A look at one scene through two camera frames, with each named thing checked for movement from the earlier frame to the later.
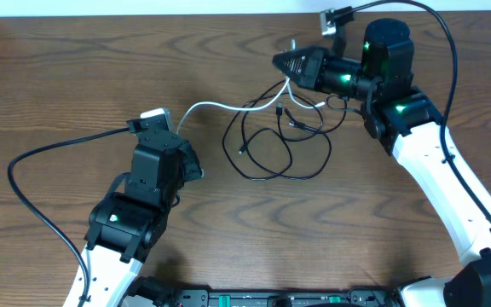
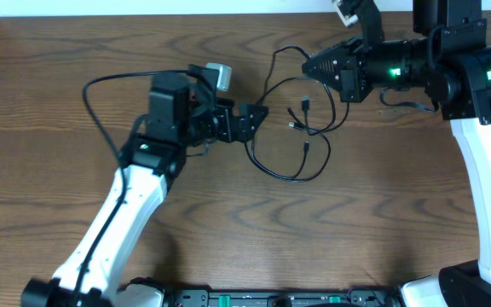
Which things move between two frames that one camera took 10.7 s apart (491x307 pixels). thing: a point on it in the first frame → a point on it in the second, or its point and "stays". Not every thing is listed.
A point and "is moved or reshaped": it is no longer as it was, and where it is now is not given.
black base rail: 354,297 stays
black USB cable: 280,134 is moved or reshaped
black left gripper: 189,154 → 245,133
